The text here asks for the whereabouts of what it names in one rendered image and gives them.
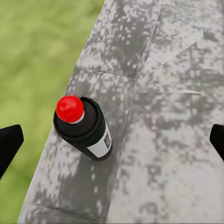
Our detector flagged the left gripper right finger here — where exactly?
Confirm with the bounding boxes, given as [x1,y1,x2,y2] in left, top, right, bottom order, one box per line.
[210,124,224,161]

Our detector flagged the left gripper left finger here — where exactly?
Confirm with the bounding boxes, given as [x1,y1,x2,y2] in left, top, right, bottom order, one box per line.
[0,124,24,179]

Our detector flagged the pesticide atomizer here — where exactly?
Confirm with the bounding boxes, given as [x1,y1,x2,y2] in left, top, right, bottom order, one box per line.
[54,82,112,162]

